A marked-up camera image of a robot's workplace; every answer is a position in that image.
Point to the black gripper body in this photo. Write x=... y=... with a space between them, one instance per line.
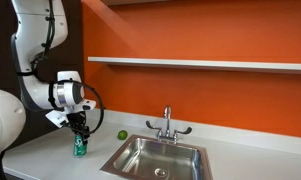
x=77 y=119

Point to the green soda can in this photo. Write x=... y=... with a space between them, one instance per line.
x=79 y=148

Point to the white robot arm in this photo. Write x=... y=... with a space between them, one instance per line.
x=33 y=60

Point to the green lime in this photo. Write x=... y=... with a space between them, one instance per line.
x=122 y=135

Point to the stainless steel sink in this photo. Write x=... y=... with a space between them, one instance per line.
x=156 y=156

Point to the chrome faucet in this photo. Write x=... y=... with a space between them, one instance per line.
x=167 y=130

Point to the round sink drain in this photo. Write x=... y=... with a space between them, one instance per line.
x=160 y=172

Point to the dark wood cabinet panel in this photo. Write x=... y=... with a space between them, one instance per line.
x=0 y=43

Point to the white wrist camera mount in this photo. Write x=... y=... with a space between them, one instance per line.
x=56 y=118

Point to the white wall shelf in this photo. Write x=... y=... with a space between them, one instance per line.
x=196 y=64

